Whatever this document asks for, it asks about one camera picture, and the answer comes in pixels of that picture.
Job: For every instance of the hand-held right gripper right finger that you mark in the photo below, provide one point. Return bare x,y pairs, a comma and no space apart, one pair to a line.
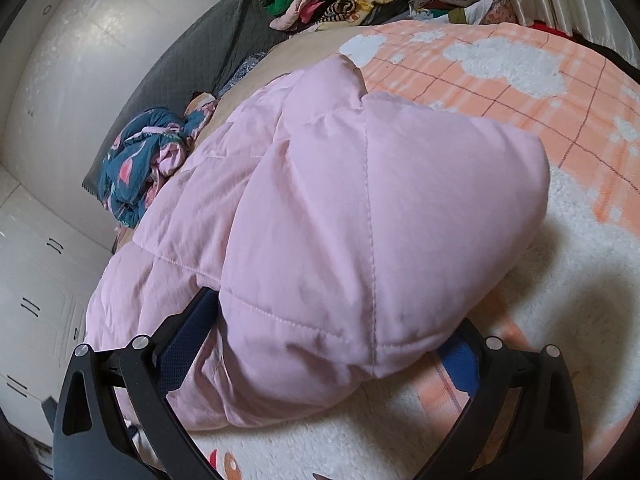
462,365

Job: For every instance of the dark patterned pillow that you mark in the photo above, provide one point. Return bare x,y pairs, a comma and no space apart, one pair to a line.
245,72

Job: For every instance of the white wardrobe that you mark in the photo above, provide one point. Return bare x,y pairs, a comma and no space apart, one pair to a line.
35,280

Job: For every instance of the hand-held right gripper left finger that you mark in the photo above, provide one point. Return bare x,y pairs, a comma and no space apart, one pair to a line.
182,345

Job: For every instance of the red box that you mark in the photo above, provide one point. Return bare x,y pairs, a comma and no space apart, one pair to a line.
549,29

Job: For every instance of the pink quilted jacket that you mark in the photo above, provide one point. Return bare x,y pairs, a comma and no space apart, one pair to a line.
320,240

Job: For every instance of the grey padded headboard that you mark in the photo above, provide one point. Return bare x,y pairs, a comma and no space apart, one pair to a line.
190,65

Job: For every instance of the teal flamingo print duvet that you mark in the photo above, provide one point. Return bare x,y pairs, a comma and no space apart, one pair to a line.
145,165

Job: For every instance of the orange checked cloud blanket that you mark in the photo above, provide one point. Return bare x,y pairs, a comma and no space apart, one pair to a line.
500,110

